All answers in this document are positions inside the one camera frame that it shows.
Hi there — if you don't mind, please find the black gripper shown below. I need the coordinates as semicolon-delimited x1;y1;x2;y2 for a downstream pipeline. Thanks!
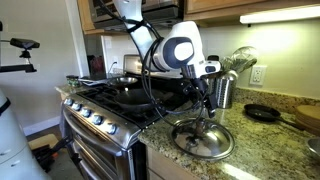
190;77;219;120

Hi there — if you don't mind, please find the glass pot lid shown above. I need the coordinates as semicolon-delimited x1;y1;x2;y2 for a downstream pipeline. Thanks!
170;117;236;162

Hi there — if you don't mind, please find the perforated steel utensil holder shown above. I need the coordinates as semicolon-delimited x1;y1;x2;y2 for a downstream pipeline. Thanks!
213;74;236;110

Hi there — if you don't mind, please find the black cast iron skillet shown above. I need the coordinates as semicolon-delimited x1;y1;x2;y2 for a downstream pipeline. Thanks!
243;103;305;131

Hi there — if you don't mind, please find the white lower cabinet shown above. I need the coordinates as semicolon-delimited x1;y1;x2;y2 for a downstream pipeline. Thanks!
145;144;202;180

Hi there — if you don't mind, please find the stainless steel frying pan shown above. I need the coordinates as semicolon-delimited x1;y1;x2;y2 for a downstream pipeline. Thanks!
78;76;140;90

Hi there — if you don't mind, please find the stainless steel gas range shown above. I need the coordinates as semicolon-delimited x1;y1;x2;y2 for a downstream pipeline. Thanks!
59;54;195;180

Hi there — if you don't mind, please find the wooden cutting board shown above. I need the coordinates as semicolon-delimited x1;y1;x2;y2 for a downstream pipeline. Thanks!
294;104;320;137

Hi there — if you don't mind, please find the silver range knob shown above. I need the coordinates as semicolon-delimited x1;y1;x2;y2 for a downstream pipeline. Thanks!
80;106;93;118
71;101;83;112
63;97;75;107
104;122;119;136
91;113;104;126

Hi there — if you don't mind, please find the wooden upper cabinet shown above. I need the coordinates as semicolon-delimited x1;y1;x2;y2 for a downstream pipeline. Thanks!
76;0;116;36
183;0;320;28

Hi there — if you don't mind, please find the small metal bowl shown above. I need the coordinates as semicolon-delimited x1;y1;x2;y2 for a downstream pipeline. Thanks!
306;137;320;158

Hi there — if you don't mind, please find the stainless over-range microwave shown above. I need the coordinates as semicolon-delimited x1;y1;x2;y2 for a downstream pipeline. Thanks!
88;0;188;31

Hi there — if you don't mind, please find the under-cabinet light strip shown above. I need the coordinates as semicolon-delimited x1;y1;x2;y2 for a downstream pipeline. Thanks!
239;4;320;25

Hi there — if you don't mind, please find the dark red countertop appliance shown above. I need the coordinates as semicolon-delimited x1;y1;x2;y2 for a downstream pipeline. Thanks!
86;54;105;76

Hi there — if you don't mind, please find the black and orange clamp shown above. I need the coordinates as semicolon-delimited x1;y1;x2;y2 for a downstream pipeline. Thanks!
31;134;83;173

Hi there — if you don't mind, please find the beige floor board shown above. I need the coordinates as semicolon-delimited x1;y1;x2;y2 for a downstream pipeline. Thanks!
27;133;60;151

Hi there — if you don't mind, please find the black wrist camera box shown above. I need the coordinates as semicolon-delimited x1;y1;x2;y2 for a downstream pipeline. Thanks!
181;81;201;100

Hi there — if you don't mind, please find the white wall outlet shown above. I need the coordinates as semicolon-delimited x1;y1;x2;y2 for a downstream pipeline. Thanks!
249;65;268;87

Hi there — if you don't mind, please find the wire whisk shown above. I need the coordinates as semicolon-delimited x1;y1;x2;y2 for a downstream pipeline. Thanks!
221;45;259;76

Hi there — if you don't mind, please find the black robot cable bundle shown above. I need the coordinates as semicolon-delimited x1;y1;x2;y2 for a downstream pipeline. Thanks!
96;0;208;128

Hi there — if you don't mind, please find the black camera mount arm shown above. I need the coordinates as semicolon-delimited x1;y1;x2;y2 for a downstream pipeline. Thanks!
0;49;38;74

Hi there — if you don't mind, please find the black external camera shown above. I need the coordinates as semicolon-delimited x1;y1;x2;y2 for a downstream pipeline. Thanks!
9;37;41;51

